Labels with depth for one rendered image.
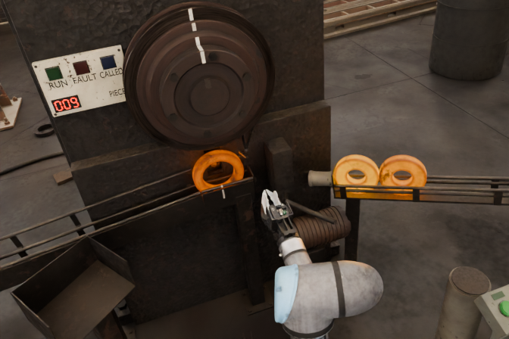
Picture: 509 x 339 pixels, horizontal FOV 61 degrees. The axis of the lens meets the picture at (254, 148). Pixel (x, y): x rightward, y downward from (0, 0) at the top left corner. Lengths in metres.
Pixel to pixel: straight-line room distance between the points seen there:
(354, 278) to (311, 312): 0.11
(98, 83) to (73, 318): 0.72
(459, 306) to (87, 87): 1.35
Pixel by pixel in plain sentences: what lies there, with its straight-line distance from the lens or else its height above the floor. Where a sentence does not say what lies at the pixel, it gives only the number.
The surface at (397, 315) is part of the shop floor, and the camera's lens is 2.06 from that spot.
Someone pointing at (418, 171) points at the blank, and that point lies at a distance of 1.54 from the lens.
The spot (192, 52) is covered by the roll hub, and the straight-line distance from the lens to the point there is 1.21.
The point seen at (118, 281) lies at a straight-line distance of 1.49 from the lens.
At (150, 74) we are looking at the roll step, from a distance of 1.27.
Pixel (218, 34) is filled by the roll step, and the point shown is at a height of 1.27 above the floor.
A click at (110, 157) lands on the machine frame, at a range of 1.56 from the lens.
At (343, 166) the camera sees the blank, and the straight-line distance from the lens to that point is 1.54.
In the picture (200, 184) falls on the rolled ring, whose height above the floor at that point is 0.74.
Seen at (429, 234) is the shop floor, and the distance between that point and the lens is 2.41.
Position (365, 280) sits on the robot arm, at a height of 0.93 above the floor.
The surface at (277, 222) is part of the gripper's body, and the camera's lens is 1.32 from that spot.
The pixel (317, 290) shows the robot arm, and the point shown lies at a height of 0.93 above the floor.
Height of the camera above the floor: 1.67
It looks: 34 degrees down
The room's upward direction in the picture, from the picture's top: 7 degrees counter-clockwise
